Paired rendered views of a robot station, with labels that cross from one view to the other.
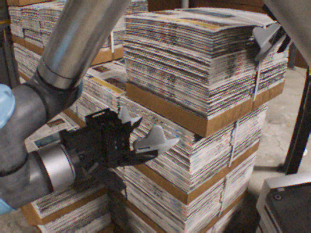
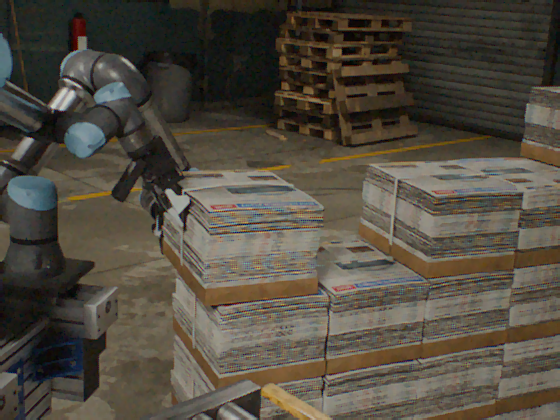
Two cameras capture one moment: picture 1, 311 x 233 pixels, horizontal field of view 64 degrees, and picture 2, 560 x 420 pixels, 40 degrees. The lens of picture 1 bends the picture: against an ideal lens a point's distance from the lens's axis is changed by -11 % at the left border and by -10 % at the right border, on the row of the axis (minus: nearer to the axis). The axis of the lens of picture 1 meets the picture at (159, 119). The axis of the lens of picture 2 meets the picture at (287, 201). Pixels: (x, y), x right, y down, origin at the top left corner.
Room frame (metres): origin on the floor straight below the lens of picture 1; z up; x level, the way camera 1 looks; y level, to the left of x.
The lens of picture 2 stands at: (1.38, -1.90, 1.54)
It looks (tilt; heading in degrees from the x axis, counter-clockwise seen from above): 15 degrees down; 107
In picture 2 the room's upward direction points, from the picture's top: 3 degrees clockwise
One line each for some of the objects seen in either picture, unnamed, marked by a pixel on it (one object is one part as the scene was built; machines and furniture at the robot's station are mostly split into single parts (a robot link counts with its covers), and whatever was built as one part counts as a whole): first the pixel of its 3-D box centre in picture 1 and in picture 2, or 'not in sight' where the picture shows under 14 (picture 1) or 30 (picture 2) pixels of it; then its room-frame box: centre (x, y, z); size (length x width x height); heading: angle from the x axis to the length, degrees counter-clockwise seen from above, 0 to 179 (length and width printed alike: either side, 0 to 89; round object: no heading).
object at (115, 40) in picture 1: (93, 28); (436, 214); (1.16, 0.28, 0.95); 0.38 x 0.29 x 0.23; 131
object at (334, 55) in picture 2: not in sight; (341, 73); (-0.74, 6.74, 0.65); 1.33 x 0.94 x 1.30; 65
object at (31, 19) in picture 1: (64, 23); (516, 208); (1.37, 0.48, 0.95); 0.38 x 0.29 x 0.23; 133
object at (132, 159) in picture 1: (132, 154); not in sight; (0.40, 0.05, 0.86); 0.09 x 0.05 x 0.02; 105
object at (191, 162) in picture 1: (119, 146); (378, 389); (1.06, 0.18, 0.42); 1.17 x 0.39 x 0.83; 43
